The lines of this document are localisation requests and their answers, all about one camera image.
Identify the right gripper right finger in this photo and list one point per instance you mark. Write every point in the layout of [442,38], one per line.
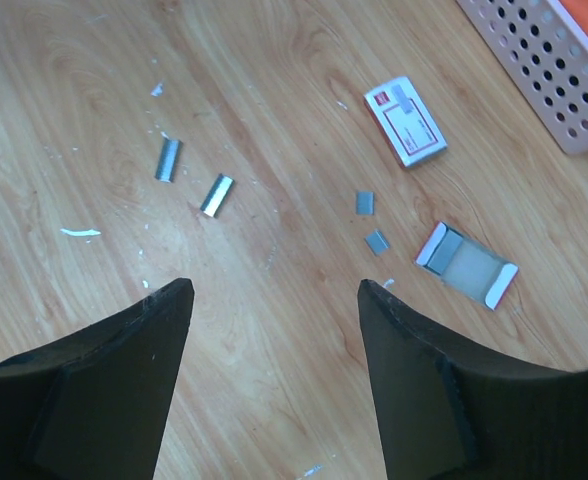
[450,408]

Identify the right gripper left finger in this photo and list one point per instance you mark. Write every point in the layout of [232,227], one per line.
[94,404]

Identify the staple pieces near right gripper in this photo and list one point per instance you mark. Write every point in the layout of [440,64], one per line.
[365,203]

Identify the pink plastic basket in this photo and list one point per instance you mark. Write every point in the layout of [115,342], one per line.
[545,53]

